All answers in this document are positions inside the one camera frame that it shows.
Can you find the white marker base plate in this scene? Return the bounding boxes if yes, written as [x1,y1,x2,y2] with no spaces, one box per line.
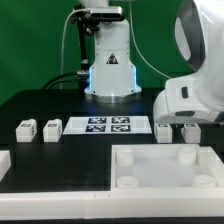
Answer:
[63,116,152,135]

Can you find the white cable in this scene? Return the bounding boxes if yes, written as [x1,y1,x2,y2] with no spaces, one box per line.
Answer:
[59,8,88,90]

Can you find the white square tabletop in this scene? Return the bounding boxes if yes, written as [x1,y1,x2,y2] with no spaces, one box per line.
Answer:
[111,144,224,190]

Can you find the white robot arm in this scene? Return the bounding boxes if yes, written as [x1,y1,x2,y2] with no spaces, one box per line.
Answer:
[79,0,224,124]

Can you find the black cables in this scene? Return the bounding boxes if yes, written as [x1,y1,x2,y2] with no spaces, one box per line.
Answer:
[41,71,91,90]

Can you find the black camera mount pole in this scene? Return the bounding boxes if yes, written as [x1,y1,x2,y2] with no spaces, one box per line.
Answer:
[70,5,99,90]

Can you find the white U-shaped fence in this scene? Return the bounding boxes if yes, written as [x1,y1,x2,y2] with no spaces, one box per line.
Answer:
[0,145,224,222]

